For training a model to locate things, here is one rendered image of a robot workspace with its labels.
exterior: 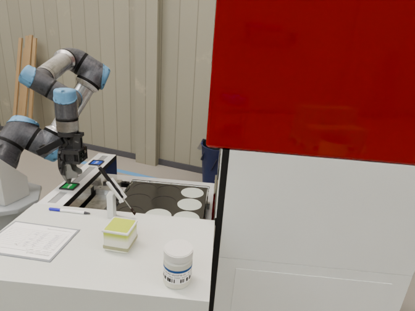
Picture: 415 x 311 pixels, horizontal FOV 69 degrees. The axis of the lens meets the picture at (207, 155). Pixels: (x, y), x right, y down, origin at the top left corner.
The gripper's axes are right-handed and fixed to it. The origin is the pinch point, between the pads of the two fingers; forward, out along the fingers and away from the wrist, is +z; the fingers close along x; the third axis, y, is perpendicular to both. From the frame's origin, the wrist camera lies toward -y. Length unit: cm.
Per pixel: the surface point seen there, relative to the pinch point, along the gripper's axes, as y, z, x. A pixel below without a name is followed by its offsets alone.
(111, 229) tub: 30.7, -4.4, -35.7
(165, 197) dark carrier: 36.8, 8.9, 9.8
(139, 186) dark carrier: 23.2, 8.9, 18.7
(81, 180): 2.3, 2.8, 6.7
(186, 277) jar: 52, -1, -47
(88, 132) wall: -129, 73, 303
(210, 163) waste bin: 51, 61, 190
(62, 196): 1.4, 3.2, -7.1
